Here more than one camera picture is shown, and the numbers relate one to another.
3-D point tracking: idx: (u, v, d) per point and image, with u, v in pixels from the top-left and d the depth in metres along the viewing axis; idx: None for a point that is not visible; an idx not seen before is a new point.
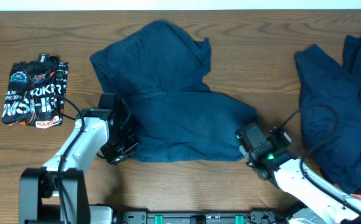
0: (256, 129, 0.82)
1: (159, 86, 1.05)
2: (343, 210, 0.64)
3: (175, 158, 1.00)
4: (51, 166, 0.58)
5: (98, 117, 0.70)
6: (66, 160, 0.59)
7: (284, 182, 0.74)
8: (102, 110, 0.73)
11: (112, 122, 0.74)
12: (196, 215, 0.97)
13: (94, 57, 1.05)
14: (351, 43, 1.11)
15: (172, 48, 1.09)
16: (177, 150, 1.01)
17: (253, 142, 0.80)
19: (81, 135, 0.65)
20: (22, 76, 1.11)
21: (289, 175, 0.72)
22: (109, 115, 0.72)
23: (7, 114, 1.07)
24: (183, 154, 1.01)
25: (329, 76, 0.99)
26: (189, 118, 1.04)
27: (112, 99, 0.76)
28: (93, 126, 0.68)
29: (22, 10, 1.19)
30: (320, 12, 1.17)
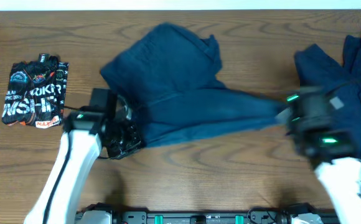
0: (318, 101, 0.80)
1: (174, 88, 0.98)
2: None
3: (198, 135, 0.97)
4: (34, 217, 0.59)
5: (86, 128, 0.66)
6: (50, 208, 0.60)
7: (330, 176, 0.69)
8: (93, 114, 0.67)
11: (104, 128, 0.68)
12: (197, 215, 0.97)
13: (103, 69, 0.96)
14: (351, 43, 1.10)
15: (181, 55, 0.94)
16: (199, 130, 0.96)
17: (311, 112, 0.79)
19: (65, 172, 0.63)
20: (22, 76, 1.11)
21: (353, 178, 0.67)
22: (100, 122, 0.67)
23: (6, 114, 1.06)
24: (206, 131, 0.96)
25: (329, 76, 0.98)
26: (208, 105, 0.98)
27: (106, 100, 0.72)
28: (77, 154, 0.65)
29: (22, 10, 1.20)
30: (320, 12, 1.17)
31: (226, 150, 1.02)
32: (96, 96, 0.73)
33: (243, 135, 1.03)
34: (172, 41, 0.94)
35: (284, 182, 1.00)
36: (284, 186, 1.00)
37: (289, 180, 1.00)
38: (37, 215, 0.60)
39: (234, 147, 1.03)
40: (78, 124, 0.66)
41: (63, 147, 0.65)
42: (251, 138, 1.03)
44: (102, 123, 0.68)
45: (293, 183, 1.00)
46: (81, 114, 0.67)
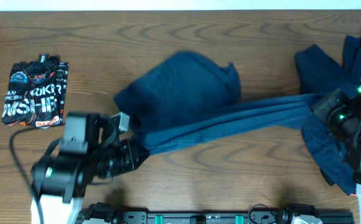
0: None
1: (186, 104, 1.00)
2: None
3: (208, 139, 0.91)
4: None
5: (60, 184, 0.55)
6: None
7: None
8: (65, 164, 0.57)
11: (79, 178, 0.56)
12: (196, 215, 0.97)
13: (117, 96, 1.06)
14: (351, 43, 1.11)
15: (200, 80, 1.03)
16: (209, 132, 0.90)
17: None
19: None
20: (22, 76, 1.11)
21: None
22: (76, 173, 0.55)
23: (6, 114, 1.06)
24: (217, 134, 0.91)
25: (329, 76, 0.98)
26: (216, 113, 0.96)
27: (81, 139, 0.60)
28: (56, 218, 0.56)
29: (22, 10, 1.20)
30: (319, 12, 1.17)
31: (226, 151, 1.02)
32: (71, 126, 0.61)
33: (243, 135, 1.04)
34: (190, 67, 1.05)
35: (284, 182, 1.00)
36: (284, 186, 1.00)
37: (289, 180, 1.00)
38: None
39: (234, 147, 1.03)
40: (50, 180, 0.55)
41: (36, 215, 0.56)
42: (251, 138, 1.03)
44: (78, 173, 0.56)
45: (293, 183, 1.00)
46: (50, 170, 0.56)
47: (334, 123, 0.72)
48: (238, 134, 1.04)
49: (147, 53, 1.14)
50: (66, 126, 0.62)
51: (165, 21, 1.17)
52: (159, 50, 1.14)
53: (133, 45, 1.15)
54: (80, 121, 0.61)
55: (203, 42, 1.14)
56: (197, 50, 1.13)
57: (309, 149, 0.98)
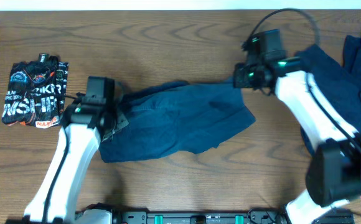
0: (276, 34, 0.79)
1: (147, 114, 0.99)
2: (334, 129, 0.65)
3: (160, 103, 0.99)
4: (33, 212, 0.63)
5: (83, 122, 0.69)
6: (50, 203, 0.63)
7: (285, 93, 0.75)
8: (91, 108, 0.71)
11: (101, 121, 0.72)
12: (196, 215, 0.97)
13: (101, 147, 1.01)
14: (352, 42, 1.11)
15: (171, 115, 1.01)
16: (162, 98, 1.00)
17: (269, 45, 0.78)
19: (65, 162, 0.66)
20: (22, 76, 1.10)
21: (296, 83, 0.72)
22: (98, 115, 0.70)
23: (6, 113, 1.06)
24: (167, 99, 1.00)
25: (329, 78, 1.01)
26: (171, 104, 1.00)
27: (101, 86, 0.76)
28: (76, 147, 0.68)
29: (22, 10, 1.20)
30: (320, 12, 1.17)
31: (226, 150, 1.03)
32: (91, 86, 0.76)
33: (243, 135, 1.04)
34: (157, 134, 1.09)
35: (284, 182, 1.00)
36: (284, 186, 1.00)
37: (289, 180, 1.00)
38: (36, 207, 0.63)
39: (234, 147, 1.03)
40: (78, 117, 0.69)
41: (61, 142, 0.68)
42: (251, 138, 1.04)
44: (101, 116, 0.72)
45: (293, 183, 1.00)
46: (78, 108, 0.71)
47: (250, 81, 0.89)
48: (238, 134, 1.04)
49: (147, 52, 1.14)
50: (88, 85, 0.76)
51: (166, 21, 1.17)
52: (159, 50, 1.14)
53: (134, 45, 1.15)
54: (99, 81, 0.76)
55: (204, 42, 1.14)
56: (197, 50, 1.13)
57: (309, 149, 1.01)
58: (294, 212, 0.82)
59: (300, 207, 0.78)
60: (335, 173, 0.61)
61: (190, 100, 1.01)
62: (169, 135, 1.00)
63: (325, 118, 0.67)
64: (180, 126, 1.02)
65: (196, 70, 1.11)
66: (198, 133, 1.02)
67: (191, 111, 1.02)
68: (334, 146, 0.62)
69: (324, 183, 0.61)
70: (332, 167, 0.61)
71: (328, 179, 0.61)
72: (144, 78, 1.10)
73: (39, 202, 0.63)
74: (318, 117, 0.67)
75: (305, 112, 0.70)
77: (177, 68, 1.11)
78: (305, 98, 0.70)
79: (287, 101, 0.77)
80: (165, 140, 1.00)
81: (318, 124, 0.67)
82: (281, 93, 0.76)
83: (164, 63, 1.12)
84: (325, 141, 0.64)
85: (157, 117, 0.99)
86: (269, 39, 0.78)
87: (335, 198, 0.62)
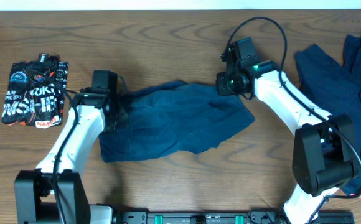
0: (248, 42, 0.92)
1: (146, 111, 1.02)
2: (309, 116, 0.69)
3: (159, 101, 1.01)
4: (45, 168, 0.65)
5: (92, 105, 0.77)
6: (61, 160, 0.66)
7: (262, 91, 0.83)
8: (98, 94, 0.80)
11: (107, 107, 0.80)
12: (196, 215, 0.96)
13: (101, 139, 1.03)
14: (352, 43, 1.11)
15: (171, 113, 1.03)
16: (159, 96, 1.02)
17: (242, 54, 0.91)
19: (75, 128, 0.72)
20: (22, 76, 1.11)
21: (268, 83, 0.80)
22: (104, 101, 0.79)
23: (6, 113, 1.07)
24: (166, 97, 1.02)
25: (330, 77, 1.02)
26: (170, 102, 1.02)
27: (106, 77, 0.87)
28: (86, 117, 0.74)
29: (22, 10, 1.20)
30: (320, 12, 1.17)
31: (226, 150, 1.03)
32: (99, 78, 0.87)
33: (243, 135, 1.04)
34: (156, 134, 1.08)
35: (284, 182, 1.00)
36: (284, 186, 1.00)
37: (289, 180, 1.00)
38: (48, 162, 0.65)
39: (234, 147, 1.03)
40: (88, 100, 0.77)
41: (72, 114, 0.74)
42: (251, 138, 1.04)
44: (106, 104, 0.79)
45: (293, 183, 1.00)
46: (86, 94, 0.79)
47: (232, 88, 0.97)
48: (238, 134, 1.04)
49: (147, 52, 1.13)
50: (94, 78, 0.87)
51: (165, 21, 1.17)
52: (159, 50, 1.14)
53: (133, 45, 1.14)
54: (105, 74, 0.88)
55: (204, 42, 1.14)
56: (197, 50, 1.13)
57: None
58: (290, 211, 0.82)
59: (295, 203, 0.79)
60: (317, 157, 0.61)
61: (186, 98, 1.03)
62: (168, 134, 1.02)
63: (300, 107, 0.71)
64: (180, 126, 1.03)
65: (196, 70, 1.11)
66: (198, 133, 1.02)
67: (189, 110, 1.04)
68: (313, 130, 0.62)
69: (308, 169, 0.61)
70: (314, 149, 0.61)
71: (312, 165, 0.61)
72: (144, 78, 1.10)
73: (50, 160, 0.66)
74: (294, 108, 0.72)
75: (283, 106, 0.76)
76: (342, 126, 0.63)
77: (176, 68, 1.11)
78: (279, 91, 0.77)
79: (265, 99, 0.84)
80: (165, 139, 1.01)
81: (295, 113, 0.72)
82: (258, 93, 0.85)
83: (164, 63, 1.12)
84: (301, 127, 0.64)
85: (155, 116, 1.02)
86: (242, 46, 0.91)
87: (321, 185, 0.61)
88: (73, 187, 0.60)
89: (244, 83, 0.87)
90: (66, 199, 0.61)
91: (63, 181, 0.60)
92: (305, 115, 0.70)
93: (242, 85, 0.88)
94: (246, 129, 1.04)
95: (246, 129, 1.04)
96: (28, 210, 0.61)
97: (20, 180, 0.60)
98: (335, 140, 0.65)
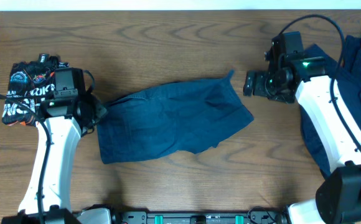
0: (295, 36, 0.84)
1: (142, 107, 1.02)
2: (355, 152, 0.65)
3: (154, 96, 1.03)
4: (28, 208, 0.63)
5: (61, 114, 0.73)
6: (43, 195, 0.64)
7: (306, 99, 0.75)
8: (65, 101, 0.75)
11: (79, 111, 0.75)
12: (196, 215, 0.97)
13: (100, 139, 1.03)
14: (352, 43, 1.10)
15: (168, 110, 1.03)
16: (154, 91, 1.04)
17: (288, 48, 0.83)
19: (50, 152, 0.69)
20: (22, 76, 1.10)
21: (318, 94, 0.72)
22: (74, 105, 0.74)
23: (6, 114, 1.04)
24: (162, 92, 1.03)
25: None
26: (165, 97, 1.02)
27: (71, 78, 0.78)
28: (60, 134, 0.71)
29: (22, 10, 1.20)
30: (319, 13, 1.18)
31: (226, 150, 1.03)
32: (61, 80, 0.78)
33: (243, 135, 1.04)
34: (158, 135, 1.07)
35: (284, 182, 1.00)
36: (284, 186, 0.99)
37: (289, 180, 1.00)
38: (30, 201, 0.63)
39: (234, 147, 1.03)
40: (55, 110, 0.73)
41: (43, 135, 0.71)
42: (251, 138, 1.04)
44: (76, 107, 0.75)
45: (293, 183, 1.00)
46: (52, 102, 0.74)
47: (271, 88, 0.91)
48: (237, 134, 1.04)
49: (147, 52, 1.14)
50: (57, 79, 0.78)
51: (165, 21, 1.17)
52: (159, 50, 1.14)
53: (133, 45, 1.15)
54: (67, 74, 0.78)
55: (203, 42, 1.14)
56: (197, 50, 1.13)
57: (309, 149, 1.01)
58: (295, 216, 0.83)
59: (302, 213, 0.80)
60: (350, 199, 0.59)
61: (183, 97, 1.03)
62: (168, 134, 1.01)
63: (346, 138, 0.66)
64: (180, 126, 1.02)
65: (196, 70, 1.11)
66: (196, 132, 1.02)
67: (187, 109, 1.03)
68: (356, 174, 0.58)
69: (337, 208, 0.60)
70: (350, 192, 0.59)
71: (343, 206, 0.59)
72: (144, 78, 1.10)
73: (32, 197, 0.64)
74: (338, 135, 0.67)
75: (327, 126, 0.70)
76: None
77: (176, 68, 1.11)
78: (325, 109, 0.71)
79: (304, 104, 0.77)
80: (164, 139, 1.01)
81: (340, 142, 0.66)
82: (299, 95, 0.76)
83: (164, 63, 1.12)
84: (345, 167, 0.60)
85: (154, 116, 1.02)
86: (289, 40, 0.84)
87: (343, 219, 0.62)
88: None
89: (288, 78, 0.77)
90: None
91: (51, 219, 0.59)
92: (352, 150, 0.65)
93: (284, 81, 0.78)
94: (246, 129, 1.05)
95: (246, 129, 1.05)
96: None
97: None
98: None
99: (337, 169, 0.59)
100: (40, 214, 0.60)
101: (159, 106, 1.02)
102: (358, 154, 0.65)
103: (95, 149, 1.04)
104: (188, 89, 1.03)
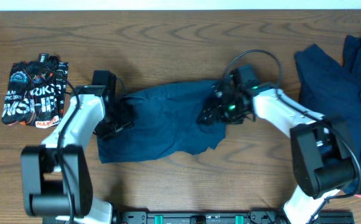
0: (248, 68, 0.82)
1: (142, 107, 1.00)
2: (302, 118, 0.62)
3: (154, 96, 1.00)
4: (50, 142, 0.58)
5: (92, 94, 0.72)
6: (65, 136, 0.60)
7: (262, 110, 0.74)
8: (97, 86, 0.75)
11: (106, 99, 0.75)
12: (196, 215, 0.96)
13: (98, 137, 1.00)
14: (351, 43, 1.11)
15: (168, 111, 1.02)
16: (154, 90, 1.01)
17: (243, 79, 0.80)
19: (77, 112, 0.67)
20: (22, 76, 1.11)
21: (264, 100, 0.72)
22: (104, 92, 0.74)
23: (6, 114, 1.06)
24: (161, 92, 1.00)
25: (330, 77, 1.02)
26: (164, 97, 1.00)
27: (107, 76, 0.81)
28: (88, 103, 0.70)
29: (22, 10, 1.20)
30: (319, 12, 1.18)
31: (226, 151, 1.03)
32: (99, 76, 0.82)
33: (243, 135, 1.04)
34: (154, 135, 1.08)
35: (284, 182, 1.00)
36: (284, 186, 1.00)
37: (289, 180, 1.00)
38: (51, 139, 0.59)
39: (234, 147, 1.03)
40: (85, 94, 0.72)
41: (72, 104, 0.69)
42: (251, 138, 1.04)
44: (105, 95, 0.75)
45: (293, 183, 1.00)
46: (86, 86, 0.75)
47: (231, 117, 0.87)
48: (237, 134, 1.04)
49: (147, 53, 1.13)
50: (94, 76, 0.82)
51: (165, 21, 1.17)
52: (159, 50, 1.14)
53: (133, 45, 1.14)
54: (104, 73, 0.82)
55: (203, 42, 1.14)
56: (197, 50, 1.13)
57: None
58: (290, 211, 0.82)
59: (295, 205, 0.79)
60: (313, 154, 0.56)
61: (182, 98, 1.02)
62: (168, 134, 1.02)
63: (294, 112, 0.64)
64: (178, 127, 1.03)
65: (196, 70, 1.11)
66: (192, 134, 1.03)
67: (185, 111, 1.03)
68: (307, 128, 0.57)
69: (306, 168, 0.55)
70: (309, 146, 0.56)
71: (308, 163, 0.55)
72: (144, 79, 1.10)
73: (53, 137, 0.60)
74: (287, 112, 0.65)
75: (279, 116, 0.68)
76: (335, 124, 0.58)
77: (176, 68, 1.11)
78: (274, 102, 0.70)
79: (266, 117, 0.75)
80: (164, 139, 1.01)
81: (289, 117, 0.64)
82: (259, 112, 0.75)
83: (164, 63, 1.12)
84: (296, 127, 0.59)
85: (153, 116, 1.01)
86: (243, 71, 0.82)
87: (322, 187, 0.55)
88: (78, 159, 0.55)
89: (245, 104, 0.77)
90: (71, 171, 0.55)
91: (66, 154, 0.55)
92: (299, 117, 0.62)
93: (243, 107, 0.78)
94: (246, 129, 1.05)
95: (246, 129, 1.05)
96: (32, 186, 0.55)
97: (27, 154, 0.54)
98: (333, 143, 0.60)
99: (290, 129, 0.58)
100: (58, 150, 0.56)
101: (157, 106, 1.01)
102: (307, 119, 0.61)
103: (95, 149, 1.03)
104: (189, 90, 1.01)
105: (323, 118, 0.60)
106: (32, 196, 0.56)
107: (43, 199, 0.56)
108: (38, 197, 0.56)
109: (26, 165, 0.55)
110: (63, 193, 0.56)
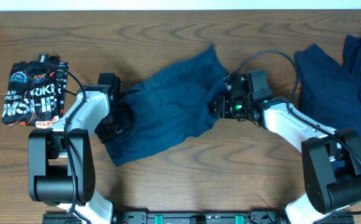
0: (261, 75, 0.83)
1: (142, 99, 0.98)
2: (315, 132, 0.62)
3: (149, 86, 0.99)
4: (56, 127, 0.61)
5: (98, 91, 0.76)
6: (71, 122, 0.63)
7: (273, 124, 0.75)
8: (101, 85, 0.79)
11: (112, 97, 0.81)
12: (196, 215, 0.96)
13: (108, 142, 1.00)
14: (352, 43, 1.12)
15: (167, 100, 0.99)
16: (148, 81, 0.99)
17: (255, 86, 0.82)
19: (84, 105, 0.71)
20: (22, 76, 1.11)
21: (277, 110, 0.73)
22: (109, 91, 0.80)
23: (6, 114, 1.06)
24: (154, 81, 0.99)
25: (329, 76, 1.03)
26: (160, 84, 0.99)
27: (110, 77, 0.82)
28: (93, 98, 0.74)
29: (22, 10, 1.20)
30: (319, 12, 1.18)
31: (226, 150, 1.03)
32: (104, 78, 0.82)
33: (243, 135, 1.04)
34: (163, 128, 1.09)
35: (284, 182, 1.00)
36: (284, 186, 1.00)
37: (289, 180, 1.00)
38: (58, 124, 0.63)
39: (234, 147, 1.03)
40: (91, 92, 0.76)
41: (78, 100, 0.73)
42: (250, 138, 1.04)
44: (110, 93, 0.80)
45: (292, 183, 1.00)
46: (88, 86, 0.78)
47: (235, 115, 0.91)
48: (237, 134, 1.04)
49: (147, 53, 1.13)
50: (99, 77, 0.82)
51: (166, 21, 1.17)
52: (159, 50, 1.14)
53: (133, 45, 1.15)
54: (109, 74, 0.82)
55: (203, 42, 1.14)
56: (197, 50, 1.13)
57: None
58: (294, 213, 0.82)
59: (300, 209, 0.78)
60: (326, 169, 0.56)
61: (177, 83, 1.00)
62: (175, 125, 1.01)
63: (306, 126, 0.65)
64: (181, 114, 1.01)
65: None
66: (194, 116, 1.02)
67: (184, 96, 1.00)
68: (321, 142, 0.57)
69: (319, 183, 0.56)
70: (321, 160, 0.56)
71: (322, 179, 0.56)
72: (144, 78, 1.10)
73: (60, 122, 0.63)
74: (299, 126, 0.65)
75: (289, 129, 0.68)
76: (349, 139, 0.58)
77: None
78: (286, 116, 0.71)
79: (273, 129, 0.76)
80: (172, 128, 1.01)
81: (300, 130, 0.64)
82: (268, 125, 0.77)
83: (164, 63, 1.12)
84: (309, 139, 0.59)
85: (156, 109, 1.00)
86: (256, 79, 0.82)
87: (334, 203, 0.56)
88: (82, 142, 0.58)
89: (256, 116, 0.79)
90: (76, 152, 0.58)
91: (71, 136, 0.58)
92: (312, 131, 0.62)
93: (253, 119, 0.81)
94: (246, 128, 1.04)
95: (246, 129, 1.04)
96: (38, 169, 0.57)
97: (35, 137, 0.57)
98: (346, 158, 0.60)
99: (304, 141, 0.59)
100: (64, 134, 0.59)
101: (157, 97, 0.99)
102: (319, 133, 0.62)
103: (94, 149, 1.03)
104: (179, 74, 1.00)
105: (337, 132, 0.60)
106: (37, 179, 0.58)
107: (48, 182, 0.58)
108: (43, 180, 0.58)
109: (33, 149, 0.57)
110: (68, 177, 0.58)
